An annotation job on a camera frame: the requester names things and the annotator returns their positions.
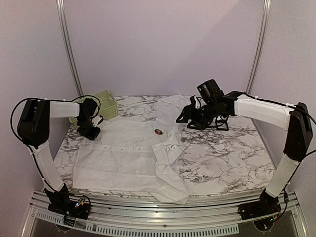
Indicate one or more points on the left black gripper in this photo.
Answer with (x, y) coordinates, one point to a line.
(91, 137)

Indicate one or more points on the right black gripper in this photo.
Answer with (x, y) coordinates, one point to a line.
(191, 112)

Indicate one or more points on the white button shirt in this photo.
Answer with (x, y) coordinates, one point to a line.
(129, 156)

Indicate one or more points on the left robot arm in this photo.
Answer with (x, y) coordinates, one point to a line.
(33, 130)

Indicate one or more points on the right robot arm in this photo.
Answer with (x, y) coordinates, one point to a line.
(214, 105)

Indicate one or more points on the black box with brown brooch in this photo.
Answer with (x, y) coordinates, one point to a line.
(221, 123)

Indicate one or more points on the green plastic basket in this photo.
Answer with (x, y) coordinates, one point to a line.
(107, 106)

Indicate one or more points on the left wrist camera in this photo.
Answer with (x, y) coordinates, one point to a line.
(97, 120)

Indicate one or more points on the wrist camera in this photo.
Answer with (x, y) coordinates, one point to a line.
(97, 120)
(195, 102)

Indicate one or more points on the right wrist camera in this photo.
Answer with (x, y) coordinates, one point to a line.
(195, 102)

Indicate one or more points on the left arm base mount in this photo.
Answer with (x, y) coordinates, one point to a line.
(70, 208)

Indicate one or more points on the left aluminium frame post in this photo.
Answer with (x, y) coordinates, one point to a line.
(68, 46)

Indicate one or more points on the aluminium frame post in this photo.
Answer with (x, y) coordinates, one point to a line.
(260, 45)
(68, 46)

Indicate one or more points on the white slotted cable duct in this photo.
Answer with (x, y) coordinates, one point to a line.
(107, 230)

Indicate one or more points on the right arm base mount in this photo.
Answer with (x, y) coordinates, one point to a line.
(264, 206)

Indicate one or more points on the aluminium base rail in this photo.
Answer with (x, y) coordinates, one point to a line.
(197, 213)

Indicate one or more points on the right aluminium frame post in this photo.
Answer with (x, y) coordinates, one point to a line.
(260, 45)

